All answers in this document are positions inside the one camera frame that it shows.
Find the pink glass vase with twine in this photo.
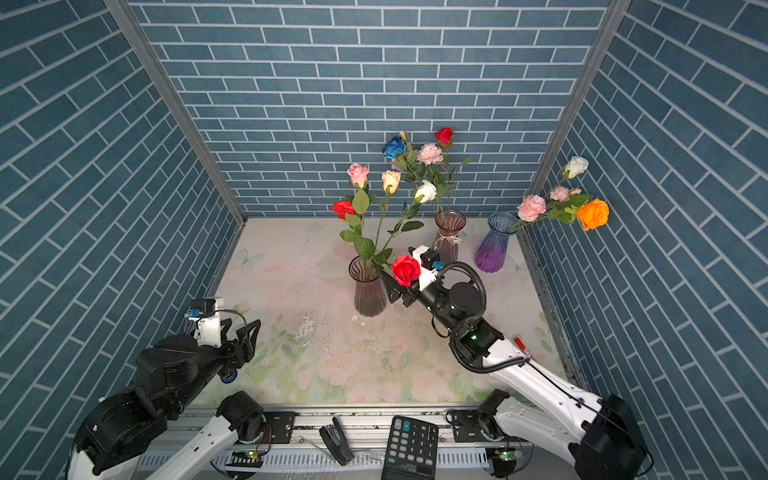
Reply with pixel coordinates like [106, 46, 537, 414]
[433, 209, 467, 264]

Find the orange rose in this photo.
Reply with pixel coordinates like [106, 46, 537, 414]
[555, 194, 611, 232]

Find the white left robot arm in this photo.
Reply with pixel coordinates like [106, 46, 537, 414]
[66, 321, 272, 479]

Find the dark smoky glass vase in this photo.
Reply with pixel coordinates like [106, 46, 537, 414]
[348, 256, 388, 317]

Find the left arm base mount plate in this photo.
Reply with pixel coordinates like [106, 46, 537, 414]
[261, 411, 297, 445]

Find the pink rose single stem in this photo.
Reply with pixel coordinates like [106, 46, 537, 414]
[347, 163, 374, 280]

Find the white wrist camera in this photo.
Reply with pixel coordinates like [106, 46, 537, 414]
[409, 245, 444, 291]
[185, 297, 224, 348]

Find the black corrugated cable conduit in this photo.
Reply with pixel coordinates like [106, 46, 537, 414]
[434, 260, 529, 374]

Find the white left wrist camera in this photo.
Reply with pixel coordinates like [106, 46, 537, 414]
[185, 297, 224, 348]

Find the blue stapler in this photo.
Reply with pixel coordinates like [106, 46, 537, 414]
[219, 368, 238, 384]

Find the aluminium front rail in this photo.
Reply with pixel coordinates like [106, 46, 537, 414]
[179, 403, 619, 448]

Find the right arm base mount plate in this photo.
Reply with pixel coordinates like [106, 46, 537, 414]
[444, 409, 496, 443]

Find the small red rose stem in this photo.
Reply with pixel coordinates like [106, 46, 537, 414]
[435, 128, 454, 148]

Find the black stapler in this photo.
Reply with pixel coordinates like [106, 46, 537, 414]
[320, 416, 354, 466]

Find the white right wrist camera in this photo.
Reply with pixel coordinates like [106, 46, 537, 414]
[409, 245, 444, 291]

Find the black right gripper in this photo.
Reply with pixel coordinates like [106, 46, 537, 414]
[383, 247, 462, 335]

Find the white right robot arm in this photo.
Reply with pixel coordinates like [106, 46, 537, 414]
[383, 263, 654, 479]

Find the purple blue ribbed glass vase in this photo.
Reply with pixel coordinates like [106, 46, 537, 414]
[474, 212, 518, 273]

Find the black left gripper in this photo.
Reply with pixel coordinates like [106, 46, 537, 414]
[169, 316, 265, 417]

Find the large pink rose spray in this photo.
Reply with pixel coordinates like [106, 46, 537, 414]
[390, 132, 472, 212]

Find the red white marker pen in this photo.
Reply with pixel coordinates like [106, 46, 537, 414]
[514, 337, 532, 360]

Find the white rose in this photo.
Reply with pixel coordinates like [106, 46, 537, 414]
[374, 179, 438, 262]
[561, 156, 589, 181]

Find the black calculator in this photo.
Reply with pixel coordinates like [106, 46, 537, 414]
[381, 415, 439, 480]

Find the peach rose stem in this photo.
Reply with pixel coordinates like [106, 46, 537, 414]
[371, 170, 402, 268]

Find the blue rose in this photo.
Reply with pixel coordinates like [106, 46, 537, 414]
[382, 135, 407, 160]

